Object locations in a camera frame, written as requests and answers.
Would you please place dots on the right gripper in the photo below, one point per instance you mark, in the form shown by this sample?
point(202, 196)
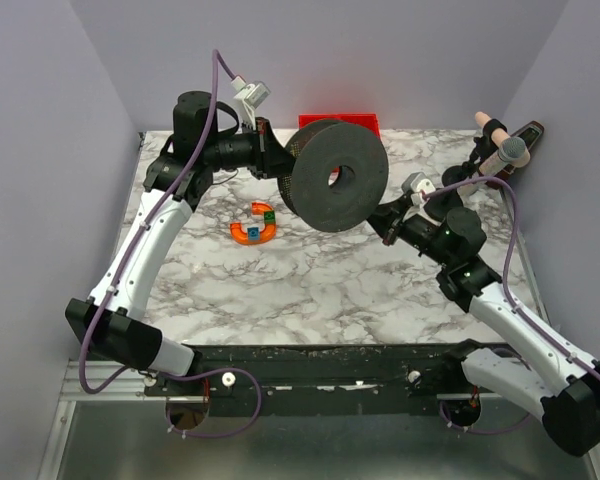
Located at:
point(391, 228)

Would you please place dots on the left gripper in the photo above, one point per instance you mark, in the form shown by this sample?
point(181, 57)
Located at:
point(263, 150)

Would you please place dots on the dark grey perforated spool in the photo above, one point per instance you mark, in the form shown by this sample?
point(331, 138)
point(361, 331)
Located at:
point(339, 175)

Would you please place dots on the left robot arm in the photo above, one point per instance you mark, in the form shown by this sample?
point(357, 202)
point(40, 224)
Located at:
point(208, 137)

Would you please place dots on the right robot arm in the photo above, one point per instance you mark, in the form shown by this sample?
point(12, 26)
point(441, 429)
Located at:
point(553, 380)

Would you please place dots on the black microphone stand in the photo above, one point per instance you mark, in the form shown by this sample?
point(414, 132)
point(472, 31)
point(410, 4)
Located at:
point(438, 207)

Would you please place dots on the orange curved toy track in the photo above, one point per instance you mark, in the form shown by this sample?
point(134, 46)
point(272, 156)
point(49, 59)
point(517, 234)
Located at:
point(255, 235)

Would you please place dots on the red plastic bin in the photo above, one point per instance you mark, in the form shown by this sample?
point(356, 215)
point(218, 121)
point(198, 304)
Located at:
point(366, 120)

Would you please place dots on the rhinestone microphone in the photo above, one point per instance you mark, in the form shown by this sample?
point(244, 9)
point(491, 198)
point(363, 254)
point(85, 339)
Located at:
point(485, 147)

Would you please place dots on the brown box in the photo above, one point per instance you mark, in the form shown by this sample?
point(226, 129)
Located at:
point(513, 153)

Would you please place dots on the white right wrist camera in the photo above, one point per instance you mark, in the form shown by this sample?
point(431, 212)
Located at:
point(418, 187)

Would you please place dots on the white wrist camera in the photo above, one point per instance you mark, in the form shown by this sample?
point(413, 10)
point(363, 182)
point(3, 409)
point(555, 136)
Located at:
point(418, 187)
point(248, 97)

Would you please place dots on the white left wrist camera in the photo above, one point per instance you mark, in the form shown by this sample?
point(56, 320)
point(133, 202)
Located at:
point(248, 97)

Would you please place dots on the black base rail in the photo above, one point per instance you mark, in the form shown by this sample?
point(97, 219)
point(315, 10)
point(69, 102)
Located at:
point(325, 380)

